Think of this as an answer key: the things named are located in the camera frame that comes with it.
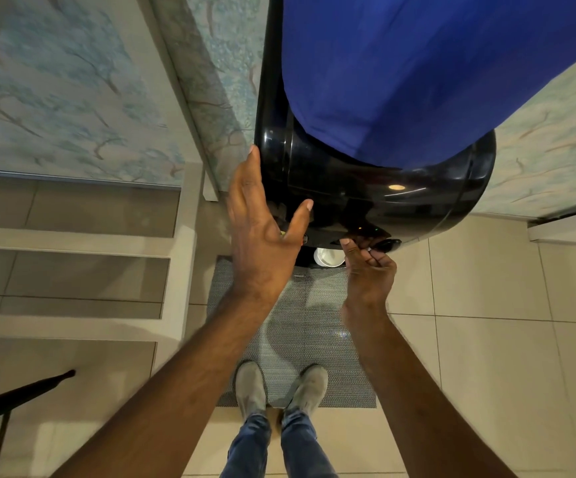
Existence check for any grey woven floor mat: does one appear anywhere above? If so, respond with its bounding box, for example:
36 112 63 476
207 256 378 409

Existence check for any black metal stand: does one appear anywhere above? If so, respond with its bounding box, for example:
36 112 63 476
0 369 77 478

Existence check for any person's grey shoe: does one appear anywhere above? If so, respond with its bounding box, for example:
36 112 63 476
234 361 268 420
283 363 330 419

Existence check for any person's left jeans leg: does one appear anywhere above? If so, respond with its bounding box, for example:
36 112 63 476
219 413 273 478

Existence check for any black water dispenser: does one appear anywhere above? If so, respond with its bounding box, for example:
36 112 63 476
254 0 497 267

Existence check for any person's right forearm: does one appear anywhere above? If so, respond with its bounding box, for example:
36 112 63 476
340 301 519 478

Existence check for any blue cloth bottle cover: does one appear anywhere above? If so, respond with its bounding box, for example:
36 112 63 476
281 0 576 170

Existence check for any person's left grey shoe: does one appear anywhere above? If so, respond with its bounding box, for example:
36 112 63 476
234 361 268 420

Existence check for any person's left forearm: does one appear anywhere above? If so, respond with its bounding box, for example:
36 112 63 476
51 288 295 478

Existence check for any person's jeans leg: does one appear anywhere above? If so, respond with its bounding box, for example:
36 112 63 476
219 413 273 478
280 408 339 478

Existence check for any person's left hand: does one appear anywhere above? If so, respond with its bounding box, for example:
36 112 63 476
226 145 315 299

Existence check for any person's right jeans leg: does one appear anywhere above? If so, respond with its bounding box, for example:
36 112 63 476
280 408 339 478

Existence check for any white shelf unit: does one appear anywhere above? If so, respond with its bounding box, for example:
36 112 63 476
0 163 219 344

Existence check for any white cup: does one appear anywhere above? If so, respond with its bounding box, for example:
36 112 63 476
313 247 346 269

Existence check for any person's right grey shoe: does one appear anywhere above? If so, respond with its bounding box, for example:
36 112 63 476
283 363 330 419

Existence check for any person's right hand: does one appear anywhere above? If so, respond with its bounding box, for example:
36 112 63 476
339 237 398 314

